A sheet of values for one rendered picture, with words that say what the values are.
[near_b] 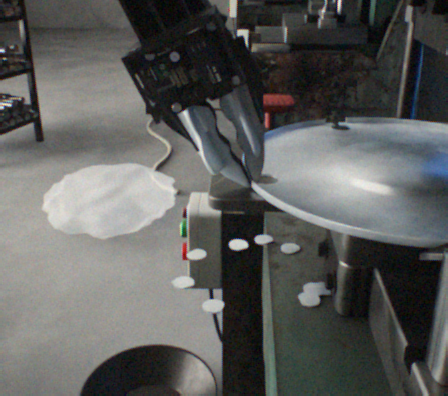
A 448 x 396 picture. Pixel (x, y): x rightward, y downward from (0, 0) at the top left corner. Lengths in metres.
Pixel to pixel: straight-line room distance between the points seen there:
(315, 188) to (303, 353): 0.14
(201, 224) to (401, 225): 0.40
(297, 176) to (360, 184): 0.06
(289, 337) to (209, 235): 0.30
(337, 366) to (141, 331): 1.10
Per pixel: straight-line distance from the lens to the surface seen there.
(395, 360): 0.46
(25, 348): 1.57
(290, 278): 0.59
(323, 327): 0.53
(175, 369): 1.39
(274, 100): 0.82
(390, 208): 0.45
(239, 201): 0.45
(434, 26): 0.49
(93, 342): 1.54
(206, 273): 0.81
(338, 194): 0.46
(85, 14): 7.42
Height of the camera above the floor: 0.97
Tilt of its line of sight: 22 degrees down
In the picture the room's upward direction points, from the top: straight up
